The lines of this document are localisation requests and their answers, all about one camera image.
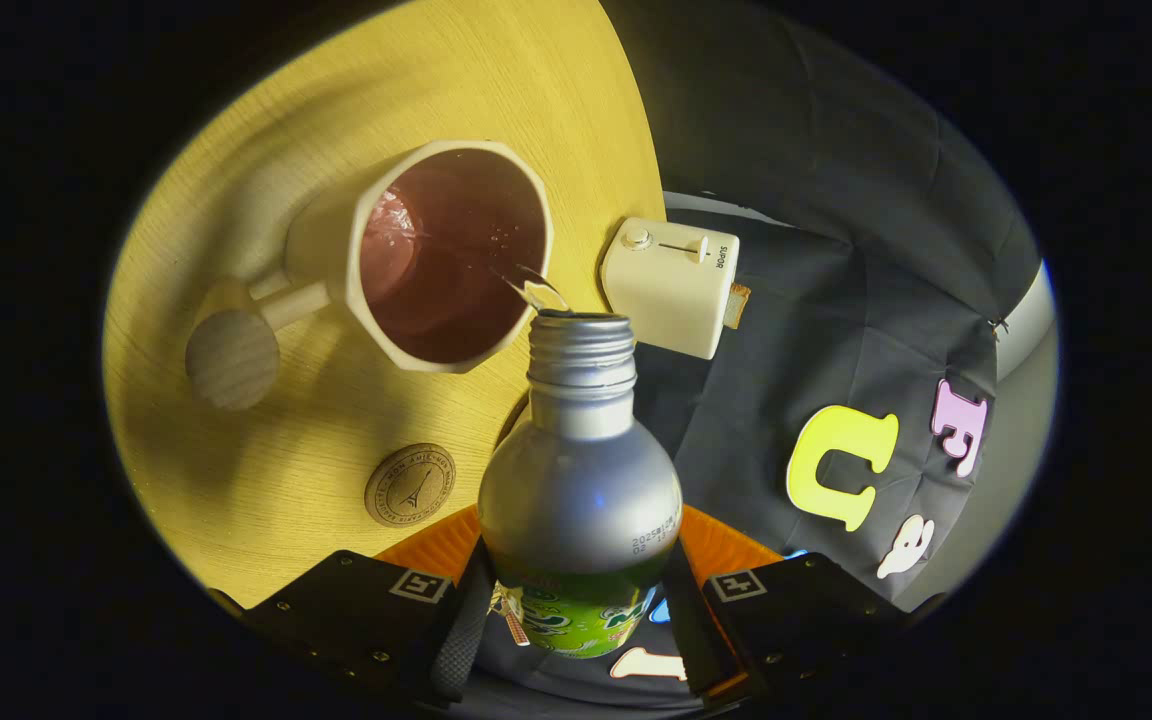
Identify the silver juice bottle green label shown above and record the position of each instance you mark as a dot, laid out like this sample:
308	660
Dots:
581	490

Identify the toast slice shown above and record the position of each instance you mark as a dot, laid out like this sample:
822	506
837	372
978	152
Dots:
738	306

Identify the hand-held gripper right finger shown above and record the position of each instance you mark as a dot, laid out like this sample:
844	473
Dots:
696	640

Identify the wooden table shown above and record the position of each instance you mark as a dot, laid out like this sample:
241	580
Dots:
336	100

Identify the round cork coaster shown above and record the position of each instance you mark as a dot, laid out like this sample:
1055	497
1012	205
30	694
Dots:
410	485

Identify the white toaster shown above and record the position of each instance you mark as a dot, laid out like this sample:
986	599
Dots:
666	300

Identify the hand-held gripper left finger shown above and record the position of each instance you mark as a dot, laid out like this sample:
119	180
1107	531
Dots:
461	640

